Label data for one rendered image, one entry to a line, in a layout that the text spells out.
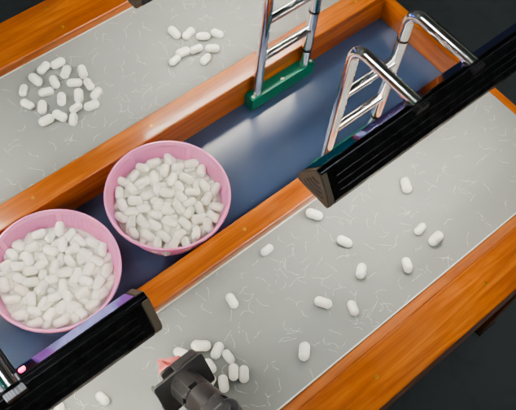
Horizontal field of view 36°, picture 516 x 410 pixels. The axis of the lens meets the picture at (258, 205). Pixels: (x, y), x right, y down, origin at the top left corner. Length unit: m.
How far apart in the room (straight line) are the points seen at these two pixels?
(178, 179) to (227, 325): 0.36
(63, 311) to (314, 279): 0.51
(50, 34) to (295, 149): 0.63
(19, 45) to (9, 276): 0.57
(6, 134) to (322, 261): 0.75
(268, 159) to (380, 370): 0.57
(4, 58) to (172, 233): 0.58
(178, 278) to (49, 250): 0.27
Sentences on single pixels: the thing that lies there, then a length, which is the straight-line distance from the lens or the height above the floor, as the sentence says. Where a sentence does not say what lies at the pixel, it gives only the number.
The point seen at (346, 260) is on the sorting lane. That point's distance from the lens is 1.67.
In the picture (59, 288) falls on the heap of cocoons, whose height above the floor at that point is 0.74.
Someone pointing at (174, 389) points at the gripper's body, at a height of 0.91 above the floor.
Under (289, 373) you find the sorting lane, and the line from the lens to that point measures 1.57.
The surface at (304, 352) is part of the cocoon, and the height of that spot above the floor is 0.76.
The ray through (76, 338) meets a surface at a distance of 1.19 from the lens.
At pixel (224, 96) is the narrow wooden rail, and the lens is 1.84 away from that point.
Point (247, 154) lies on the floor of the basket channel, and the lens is 1.85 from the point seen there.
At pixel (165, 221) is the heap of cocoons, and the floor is 0.74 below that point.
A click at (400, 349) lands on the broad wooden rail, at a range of 1.59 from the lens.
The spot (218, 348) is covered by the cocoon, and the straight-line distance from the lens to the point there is 1.55.
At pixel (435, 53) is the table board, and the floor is 0.71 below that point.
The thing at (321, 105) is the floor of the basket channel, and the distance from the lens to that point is 1.95.
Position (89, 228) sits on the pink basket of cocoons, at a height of 0.74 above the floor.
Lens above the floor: 2.23
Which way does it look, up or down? 61 degrees down
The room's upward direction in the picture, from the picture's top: 9 degrees clockwise
